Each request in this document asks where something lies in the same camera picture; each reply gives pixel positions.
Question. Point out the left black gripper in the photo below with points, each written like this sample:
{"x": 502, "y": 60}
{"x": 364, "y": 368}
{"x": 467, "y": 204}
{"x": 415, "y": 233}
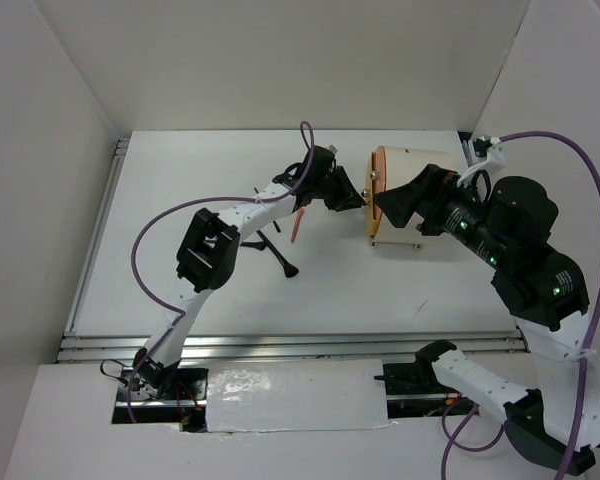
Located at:
{"x": 348, "y": 196}

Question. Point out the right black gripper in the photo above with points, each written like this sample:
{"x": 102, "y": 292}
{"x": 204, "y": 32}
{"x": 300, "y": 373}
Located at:
{"x": 398, "y": 201}

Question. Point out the yellow drawer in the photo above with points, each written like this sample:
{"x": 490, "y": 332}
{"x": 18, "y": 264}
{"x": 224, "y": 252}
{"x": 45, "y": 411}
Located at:
{"x": 373, "y": 213}

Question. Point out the orange top drawer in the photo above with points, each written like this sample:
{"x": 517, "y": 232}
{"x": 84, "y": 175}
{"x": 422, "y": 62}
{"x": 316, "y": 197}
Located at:
{"x": 377, "y": 170}

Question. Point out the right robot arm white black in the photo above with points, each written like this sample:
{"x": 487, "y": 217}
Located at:
{"x": 557, "y": 424}

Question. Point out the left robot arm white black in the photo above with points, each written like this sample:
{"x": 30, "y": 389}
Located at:
{"x": 206, "y": 257}

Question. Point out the coral orange makeup applicator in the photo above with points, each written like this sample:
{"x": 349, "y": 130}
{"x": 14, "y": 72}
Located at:
{"x": 297, "y": 222}

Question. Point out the thin black eyeliner stick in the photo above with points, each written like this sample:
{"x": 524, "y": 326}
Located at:
{"x": 274, "y": 222}

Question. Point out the black brush lying diagonal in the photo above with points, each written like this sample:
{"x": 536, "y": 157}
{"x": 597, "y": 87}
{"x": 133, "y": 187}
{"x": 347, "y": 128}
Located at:
{"x": 289, "y": 269}

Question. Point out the black brush lying horizontal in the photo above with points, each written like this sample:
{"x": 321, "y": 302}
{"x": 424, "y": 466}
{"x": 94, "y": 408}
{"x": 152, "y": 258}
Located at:
{"x": 260, "y": 246}

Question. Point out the white cover sheet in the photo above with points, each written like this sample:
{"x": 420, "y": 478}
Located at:
{"x": 317, "y": 395}

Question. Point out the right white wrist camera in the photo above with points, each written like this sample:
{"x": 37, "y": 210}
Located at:
{"x": 482, "y": 153}

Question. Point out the aluminium rail frame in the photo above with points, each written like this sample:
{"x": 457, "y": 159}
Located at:
{"x": 349, "y": 299}

